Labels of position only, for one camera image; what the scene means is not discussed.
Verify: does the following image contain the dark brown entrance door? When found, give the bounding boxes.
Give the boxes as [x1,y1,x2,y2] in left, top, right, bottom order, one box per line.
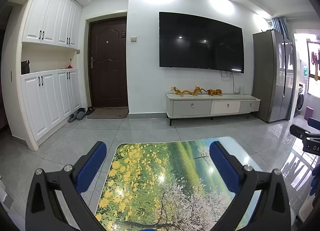
[88,17,128,108]

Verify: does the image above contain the grey slippers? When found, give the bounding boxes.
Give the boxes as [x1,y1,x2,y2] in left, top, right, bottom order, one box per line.
[68,107,94,123]

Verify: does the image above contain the wall mounted black television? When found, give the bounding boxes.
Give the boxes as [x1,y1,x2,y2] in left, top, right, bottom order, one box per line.
[159,12,245,74]

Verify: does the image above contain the landscape print coffee table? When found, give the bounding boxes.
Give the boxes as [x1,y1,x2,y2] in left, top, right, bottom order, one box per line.
[94,136,264,231]

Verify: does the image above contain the silver refrigerator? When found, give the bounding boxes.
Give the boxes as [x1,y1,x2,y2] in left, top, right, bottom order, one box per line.
[252,29,295,123]

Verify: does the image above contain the brown door mat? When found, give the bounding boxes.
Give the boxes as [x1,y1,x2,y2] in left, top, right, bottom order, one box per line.
[87,107,129,119]

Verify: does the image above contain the white shoe cabinet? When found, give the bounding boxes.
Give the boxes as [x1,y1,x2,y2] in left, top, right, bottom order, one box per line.
[1,0,82,151]

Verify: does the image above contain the white TV console cabinet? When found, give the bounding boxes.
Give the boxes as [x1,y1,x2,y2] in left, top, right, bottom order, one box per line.
[166,93,260,126]

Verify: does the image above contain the golden dragon ornament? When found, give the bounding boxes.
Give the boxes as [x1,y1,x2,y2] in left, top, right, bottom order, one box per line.
[170,86,222,96]

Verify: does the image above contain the black bag on shelf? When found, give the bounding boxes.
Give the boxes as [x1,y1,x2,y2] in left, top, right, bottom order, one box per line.
[21,60,30,75]

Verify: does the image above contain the washing machine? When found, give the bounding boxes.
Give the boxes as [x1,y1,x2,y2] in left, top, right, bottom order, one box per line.
[294,83,305,117]

